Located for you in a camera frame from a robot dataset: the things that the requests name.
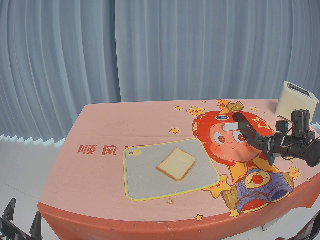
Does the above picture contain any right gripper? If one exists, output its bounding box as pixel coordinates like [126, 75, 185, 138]
[246, 133, 286, 157]

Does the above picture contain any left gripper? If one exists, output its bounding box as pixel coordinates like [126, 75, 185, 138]
[0, 198, 42, 240]

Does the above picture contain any cream toaster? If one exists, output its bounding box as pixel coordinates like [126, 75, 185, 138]
[274, 81, 317, 122]

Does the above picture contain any slice of bread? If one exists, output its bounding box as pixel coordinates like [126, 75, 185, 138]
[156, 148, 196, 182]

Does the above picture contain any blue curtain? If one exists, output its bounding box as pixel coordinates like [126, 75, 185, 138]
[114, 0, 320, 103]
[0, 0, 122, 144]

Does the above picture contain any cutting board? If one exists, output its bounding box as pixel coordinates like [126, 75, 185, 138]
[122, 138, 220, 201]

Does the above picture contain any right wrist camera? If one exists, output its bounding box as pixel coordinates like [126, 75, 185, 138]
[276, 120, 290, 135]

